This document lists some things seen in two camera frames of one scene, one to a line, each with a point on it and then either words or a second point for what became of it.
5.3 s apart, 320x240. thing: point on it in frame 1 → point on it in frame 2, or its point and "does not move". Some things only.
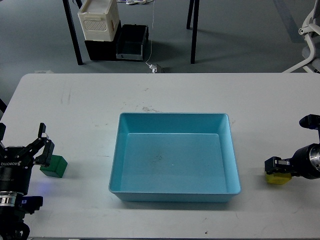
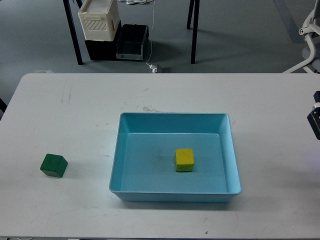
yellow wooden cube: x=279 y=178 → x=184 y=159
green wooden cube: x=57 y=167 does not move
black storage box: x=103 y=50 does not move
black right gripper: x=305 y=162 → x=313 y=119
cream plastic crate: x=99 y=19 does not move
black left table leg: x=72 y=31 does not move
